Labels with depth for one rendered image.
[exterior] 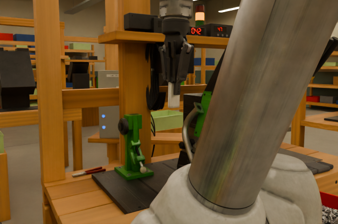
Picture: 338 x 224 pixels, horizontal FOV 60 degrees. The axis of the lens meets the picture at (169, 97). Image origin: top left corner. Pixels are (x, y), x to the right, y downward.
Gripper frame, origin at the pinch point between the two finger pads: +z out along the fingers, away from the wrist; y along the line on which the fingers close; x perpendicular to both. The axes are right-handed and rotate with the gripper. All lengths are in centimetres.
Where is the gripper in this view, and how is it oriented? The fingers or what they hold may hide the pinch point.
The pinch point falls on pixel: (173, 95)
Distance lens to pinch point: 80.6
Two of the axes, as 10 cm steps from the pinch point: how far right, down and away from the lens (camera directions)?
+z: -0.2, 10.0, 0.9
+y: 5.8, 0.9, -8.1
